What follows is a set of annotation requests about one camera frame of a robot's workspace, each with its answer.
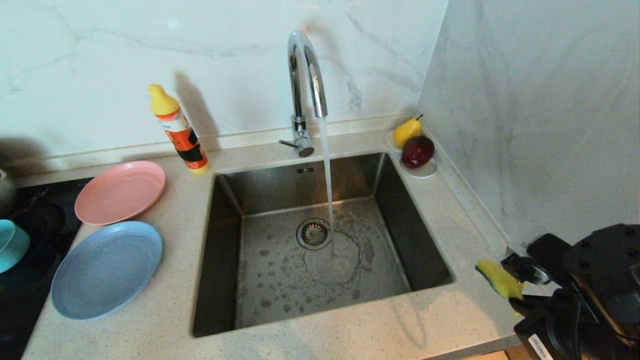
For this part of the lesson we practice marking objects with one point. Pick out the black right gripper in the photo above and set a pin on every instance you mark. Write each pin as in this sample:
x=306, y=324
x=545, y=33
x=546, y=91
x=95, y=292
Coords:
x=565, y=330

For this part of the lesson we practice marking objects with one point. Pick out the yellow fish-shaped sponge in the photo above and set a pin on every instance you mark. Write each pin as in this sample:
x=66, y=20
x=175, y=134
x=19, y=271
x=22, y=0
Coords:
x=500, y=280

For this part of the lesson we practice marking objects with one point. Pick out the chrome gooseneck faucet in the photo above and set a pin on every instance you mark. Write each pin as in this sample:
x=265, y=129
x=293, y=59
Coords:
x=299, y=125

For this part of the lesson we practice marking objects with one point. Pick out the orange detergent bottle yellow cap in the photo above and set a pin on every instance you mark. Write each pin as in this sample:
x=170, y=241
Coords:
x=182, y=135

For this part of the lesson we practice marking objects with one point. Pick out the blue plastic plate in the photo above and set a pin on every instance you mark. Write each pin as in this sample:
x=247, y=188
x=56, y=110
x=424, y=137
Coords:
x=107, y=270

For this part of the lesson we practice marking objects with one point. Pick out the pink plastic plate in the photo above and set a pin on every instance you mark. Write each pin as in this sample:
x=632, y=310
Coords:
x=120, y=192

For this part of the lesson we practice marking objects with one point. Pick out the teal plastic bowl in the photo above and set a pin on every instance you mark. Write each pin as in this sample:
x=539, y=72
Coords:
x=11, y=245

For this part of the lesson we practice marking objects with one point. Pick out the stainless steel sink basin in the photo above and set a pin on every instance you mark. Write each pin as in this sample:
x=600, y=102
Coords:
x=270, y=295

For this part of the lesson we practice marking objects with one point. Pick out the small white dish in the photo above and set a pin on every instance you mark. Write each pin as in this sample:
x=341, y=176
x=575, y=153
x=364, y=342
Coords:
x=425, y=172

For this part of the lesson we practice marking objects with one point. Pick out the dark red apple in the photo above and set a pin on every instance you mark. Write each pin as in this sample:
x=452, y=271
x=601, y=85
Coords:
x=417, y=151

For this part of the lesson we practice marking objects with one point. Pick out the yellow pear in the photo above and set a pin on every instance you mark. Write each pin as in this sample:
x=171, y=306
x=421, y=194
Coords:
x=407, y=132

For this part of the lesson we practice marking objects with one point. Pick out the round metal drain strainer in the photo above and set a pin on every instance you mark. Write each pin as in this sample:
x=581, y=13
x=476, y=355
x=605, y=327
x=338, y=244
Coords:
x=313, y=234

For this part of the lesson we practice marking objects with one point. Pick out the black glass cooktop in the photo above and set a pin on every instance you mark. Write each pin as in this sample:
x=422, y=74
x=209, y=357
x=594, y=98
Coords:
x=30, y=300

